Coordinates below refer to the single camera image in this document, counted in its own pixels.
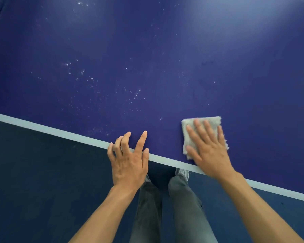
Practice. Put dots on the person's right thumb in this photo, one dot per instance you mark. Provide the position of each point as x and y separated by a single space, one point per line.
192 153

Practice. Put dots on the person's left forearm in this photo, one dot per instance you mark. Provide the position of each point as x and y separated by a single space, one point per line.
103 217

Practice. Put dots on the person's left hand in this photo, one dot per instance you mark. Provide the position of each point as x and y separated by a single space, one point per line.
128 169

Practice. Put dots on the person's left little finger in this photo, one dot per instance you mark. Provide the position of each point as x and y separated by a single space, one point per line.
111 152

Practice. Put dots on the grey cleaning cloth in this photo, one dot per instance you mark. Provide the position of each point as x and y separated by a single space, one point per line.
186 139

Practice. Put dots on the person's left middle finger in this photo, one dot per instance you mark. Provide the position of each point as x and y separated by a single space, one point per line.
126 142

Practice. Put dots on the person's right forearm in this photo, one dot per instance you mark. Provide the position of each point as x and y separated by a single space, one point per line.
258 212

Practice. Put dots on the person's right hand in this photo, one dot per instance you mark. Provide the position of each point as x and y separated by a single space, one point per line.
212 158

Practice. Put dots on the person's left thumb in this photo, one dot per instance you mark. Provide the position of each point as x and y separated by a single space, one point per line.
145 159

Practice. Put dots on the person's right little finger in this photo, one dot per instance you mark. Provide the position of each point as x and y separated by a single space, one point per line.
221 136

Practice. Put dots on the grey trousers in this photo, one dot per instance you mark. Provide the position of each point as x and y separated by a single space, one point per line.
187 212

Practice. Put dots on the person's right middle finger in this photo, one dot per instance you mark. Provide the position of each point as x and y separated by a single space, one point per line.
201 130

